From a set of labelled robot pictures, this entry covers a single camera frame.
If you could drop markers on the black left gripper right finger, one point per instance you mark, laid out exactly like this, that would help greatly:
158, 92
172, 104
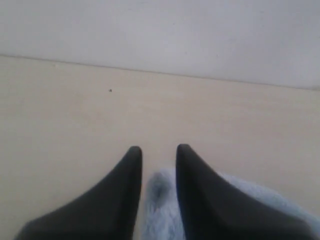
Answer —
213, 209

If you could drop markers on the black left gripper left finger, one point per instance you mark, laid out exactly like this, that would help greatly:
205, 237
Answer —
107, 211

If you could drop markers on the light blue terry towel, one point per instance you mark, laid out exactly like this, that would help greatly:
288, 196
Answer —
162, 218

